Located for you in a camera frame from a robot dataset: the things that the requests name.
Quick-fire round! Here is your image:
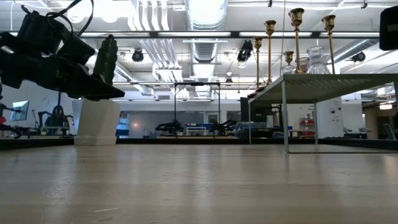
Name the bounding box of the computer monitor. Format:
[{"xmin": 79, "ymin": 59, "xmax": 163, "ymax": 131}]
[{"xmin": 9, "ymin": 100, "xmax": 30, "ymax": 122}]

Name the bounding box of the green perforated metal shelf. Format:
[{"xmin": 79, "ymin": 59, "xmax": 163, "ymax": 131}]
[{"xmin": 248, "ymin": 73, "xmax": 398, "ymax": 154}]

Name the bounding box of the black background frame stand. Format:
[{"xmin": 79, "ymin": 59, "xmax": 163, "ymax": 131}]
[{"xmin": 173, "ymin": 82, "xmax": 221, "ymax": 138}]

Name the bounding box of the silver ceiling air duct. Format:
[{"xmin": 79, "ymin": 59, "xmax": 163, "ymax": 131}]
[{"xmin": 185, "ymin": 0, "xmax": 229, "ymax": 63}]

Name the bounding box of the black ceiling spotlight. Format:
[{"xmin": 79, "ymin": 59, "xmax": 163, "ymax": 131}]
[
  {"xmin": 236, "ymin": 39, "xmax": 254, "ymax": 63},
  {"xmin": 351, "ymin": 51, "xmax": 367, "ymax": 63},
  {"xmin": 131, "ymin": 49, "xmax": 145, "ymax": 63}
]

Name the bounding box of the blue storage bin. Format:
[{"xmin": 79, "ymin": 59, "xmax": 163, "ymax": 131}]
[{"xmin": 116, "ymin": 118, "xmax": 131, "ymax": 137}]

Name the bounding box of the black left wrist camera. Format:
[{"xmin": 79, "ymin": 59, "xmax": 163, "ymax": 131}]
[{"xmin": 17, "ymin": 11, "xmax": 96, "ymax": 66}]

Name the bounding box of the teal storage bin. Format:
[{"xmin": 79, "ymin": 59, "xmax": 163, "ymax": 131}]
[{"xmin": 234, "ymin": 121, "xmax": 259, "ymax": 139}]

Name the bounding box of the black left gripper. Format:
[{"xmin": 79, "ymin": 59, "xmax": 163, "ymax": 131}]
[{"xmin": 0, "ymin": 32, "xmax": 126, "ymax": 101}]

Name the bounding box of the green cactus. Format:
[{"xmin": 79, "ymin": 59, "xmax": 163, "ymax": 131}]
[{"xmin": 93, "ymin": 34, "xmax": 119, "ymax": 86}]

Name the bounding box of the white cabinet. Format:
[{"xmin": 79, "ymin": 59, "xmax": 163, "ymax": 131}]
[{"xmin": 317, "ymin": 98, "xmax": 345, "ymax": 139}]

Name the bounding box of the black overhead light beam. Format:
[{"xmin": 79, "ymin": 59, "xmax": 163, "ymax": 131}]
[{"xmin": 9, "ymin": 30, "xmax": 382, "ymax": 39}]

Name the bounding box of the white hexagonal plant pot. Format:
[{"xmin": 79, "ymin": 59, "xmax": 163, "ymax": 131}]
[{"xmin": 72, "ymin": 98, "xmax": 121, "ymax": 146}]

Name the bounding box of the pink glass candle holder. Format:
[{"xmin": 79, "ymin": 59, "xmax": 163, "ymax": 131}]
[{"xmin": 300, "ymin": 56, "xmax": 312, "ymax": 75}]

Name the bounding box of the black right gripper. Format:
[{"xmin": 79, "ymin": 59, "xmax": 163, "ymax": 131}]
[{"xmin": 379, "ymin": 6, "xmax": 398, "ymax": 51}]

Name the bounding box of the black screen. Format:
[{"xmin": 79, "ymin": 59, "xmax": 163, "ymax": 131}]
[{"xmin": 239, "ymin": 96, "xmax": 251, "ymax": 123}]

